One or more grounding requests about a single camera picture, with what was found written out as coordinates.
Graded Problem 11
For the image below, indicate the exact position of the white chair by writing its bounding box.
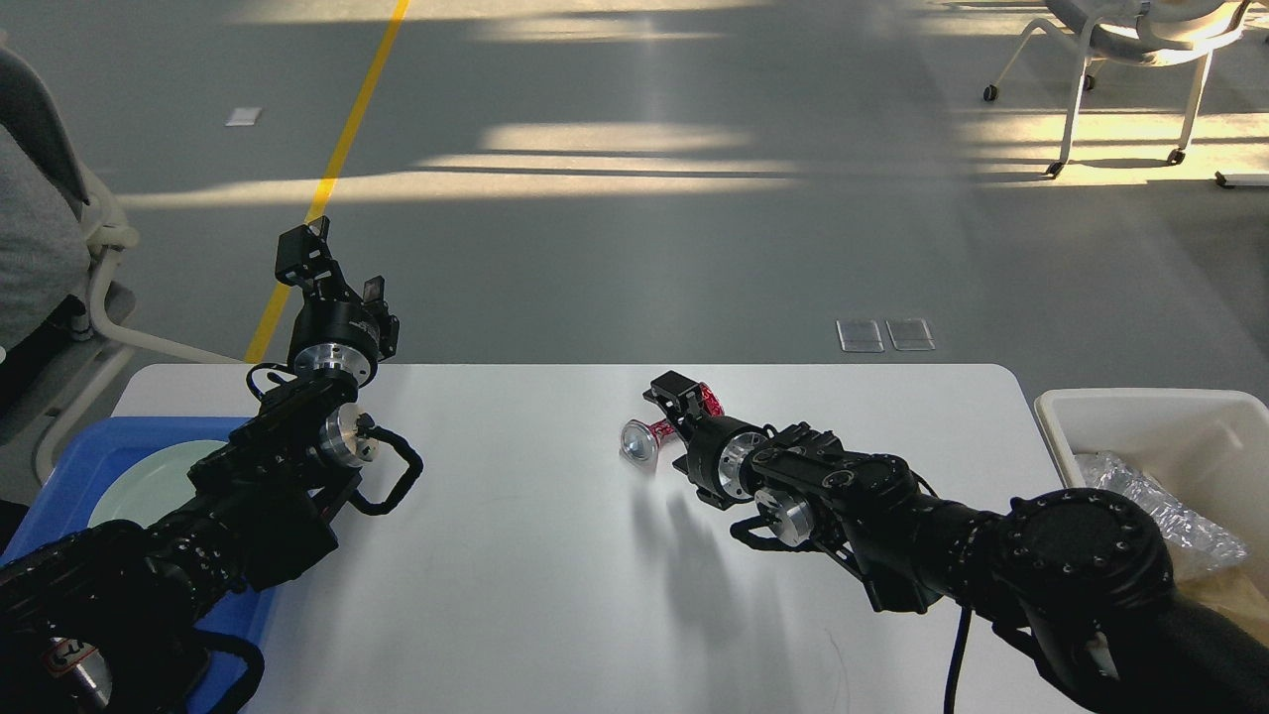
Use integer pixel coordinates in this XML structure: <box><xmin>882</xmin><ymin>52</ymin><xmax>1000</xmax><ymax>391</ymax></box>
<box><xmin>3</xmin><ymin>47</ymin><xmax>235</xmax><ymax>484</ymax></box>
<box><xmin>981</xmin><ymin>1</ymin><xmax>1251</xmax><ymax>179</ymax></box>

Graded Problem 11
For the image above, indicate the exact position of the light green plate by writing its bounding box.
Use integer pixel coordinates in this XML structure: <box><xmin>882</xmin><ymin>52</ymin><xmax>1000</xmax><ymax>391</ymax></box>
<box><xmin>88</xmin><ymin>439</ymin><xmax>227</xmax><ymax>528</ymax></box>

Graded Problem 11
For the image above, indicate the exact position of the white plastic bin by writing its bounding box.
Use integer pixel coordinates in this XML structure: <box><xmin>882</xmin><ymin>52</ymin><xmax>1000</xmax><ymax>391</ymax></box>
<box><xmin>1036</xmin><ymin>388</ymin><xmax>1268</xmax><ymax>596</ymax></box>

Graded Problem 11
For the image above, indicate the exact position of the blue plastic tray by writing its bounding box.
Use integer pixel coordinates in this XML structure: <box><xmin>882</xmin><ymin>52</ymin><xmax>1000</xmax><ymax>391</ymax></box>
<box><xmin>3</xmin><ymin>416</ymin><xmax>274</xmax><ymax>713</ymax></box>

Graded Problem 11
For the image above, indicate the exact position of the crushed red soda can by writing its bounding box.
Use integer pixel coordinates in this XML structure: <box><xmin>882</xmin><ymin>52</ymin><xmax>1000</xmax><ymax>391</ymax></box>
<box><xmin>621</xmin><ymin>383</ymin><xmax>725</xmax><ymax>467</ymax></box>

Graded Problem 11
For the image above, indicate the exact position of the left floor outlet plate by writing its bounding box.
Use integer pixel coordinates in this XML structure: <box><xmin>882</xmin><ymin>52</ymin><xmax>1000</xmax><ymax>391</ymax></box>
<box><xmin>838</xmin><ymin>320</ymin><xmax>884</xmax><ymax>354</ymax></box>

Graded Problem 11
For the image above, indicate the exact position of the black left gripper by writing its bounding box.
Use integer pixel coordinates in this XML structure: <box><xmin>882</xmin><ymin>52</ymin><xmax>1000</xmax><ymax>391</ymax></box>
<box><xmin>274</xmin><ymin>216</ymin><xmax>401</xmax><ymax>386</ymax></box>

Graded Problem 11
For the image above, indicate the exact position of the right floor outlet plate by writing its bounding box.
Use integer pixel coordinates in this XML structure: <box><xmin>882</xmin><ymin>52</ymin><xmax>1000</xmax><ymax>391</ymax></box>
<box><xmin>884</xmin><ymin>320</ymin><xmax>937</xmax><ymax>351</ymax></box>

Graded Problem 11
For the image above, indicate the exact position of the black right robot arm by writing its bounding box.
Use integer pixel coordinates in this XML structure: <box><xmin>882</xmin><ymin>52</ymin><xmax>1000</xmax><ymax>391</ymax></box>
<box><xmin>643</xmin><ymin>372</ymin><xmax>1268</xmax><ymax>713</ymax></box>

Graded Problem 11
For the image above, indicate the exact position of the aluminium foil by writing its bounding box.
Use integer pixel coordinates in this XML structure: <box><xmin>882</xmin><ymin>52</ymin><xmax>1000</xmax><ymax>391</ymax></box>
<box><xmin>1075</xmin><ymin>451</ymin><xmax>1249</xmax><ymax>582</ymax></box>

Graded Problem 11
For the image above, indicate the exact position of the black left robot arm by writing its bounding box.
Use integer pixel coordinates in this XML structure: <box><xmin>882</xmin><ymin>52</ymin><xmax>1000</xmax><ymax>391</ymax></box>
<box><xmin>3</xmin><ymin>216</ymin><xmax>424</xmax><ymax>713</ymax></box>

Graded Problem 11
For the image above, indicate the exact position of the white chair left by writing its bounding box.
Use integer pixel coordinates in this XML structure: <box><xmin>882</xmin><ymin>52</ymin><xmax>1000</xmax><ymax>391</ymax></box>
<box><xmin>3</xmin><ymin>47</ymin><xmax>235</xmax><ymax>484</ymax></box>

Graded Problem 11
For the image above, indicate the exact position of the white chair top right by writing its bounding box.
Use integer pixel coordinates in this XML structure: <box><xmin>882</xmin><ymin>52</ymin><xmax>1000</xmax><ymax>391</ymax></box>
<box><xmin>981</xmin><ymin>1</ymin><xmax>1251</xmax><ymax>179</ymax></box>

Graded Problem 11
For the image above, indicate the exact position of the floor outlet plate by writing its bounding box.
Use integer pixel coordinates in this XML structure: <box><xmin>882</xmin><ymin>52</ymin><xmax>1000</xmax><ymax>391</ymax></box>
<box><xmin>884</xmin><ymin>320</ymin><xmax>937</xmax><ymax>351</ymax></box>
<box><xmin>838</xmin><ymin>320</ymin><xmax>884</xmax><ymax>354</ymax></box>

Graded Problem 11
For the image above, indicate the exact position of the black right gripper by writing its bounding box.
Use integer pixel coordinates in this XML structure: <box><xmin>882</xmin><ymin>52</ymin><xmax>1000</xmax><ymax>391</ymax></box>
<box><xmin>642</xmin><ymin>372</ymin><xmax>766</xmax><ymax>511</ymax></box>

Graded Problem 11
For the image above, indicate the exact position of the brown paper bag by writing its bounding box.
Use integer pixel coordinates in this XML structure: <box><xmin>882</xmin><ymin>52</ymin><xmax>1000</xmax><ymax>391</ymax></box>
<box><xmin>1178</xmin><ymin>566</ymin><xmax>1268</xmax><ymax>647</ymax></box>

